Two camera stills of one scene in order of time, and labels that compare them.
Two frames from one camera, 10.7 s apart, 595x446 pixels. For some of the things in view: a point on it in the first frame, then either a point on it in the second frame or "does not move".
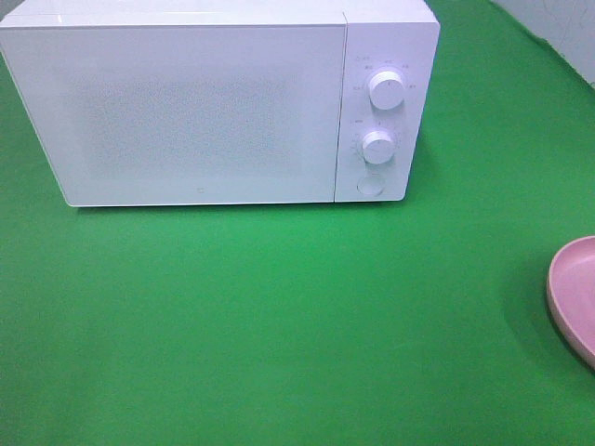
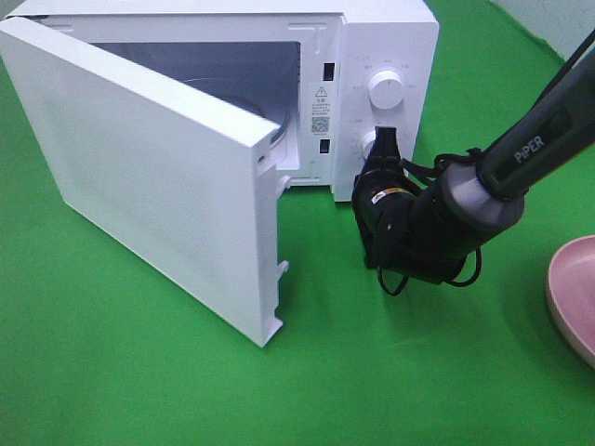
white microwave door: [183, 114] → [189, 185]
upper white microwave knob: [387, 90] does not move
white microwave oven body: [390, 49] does not move
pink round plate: [571, 288] does not move
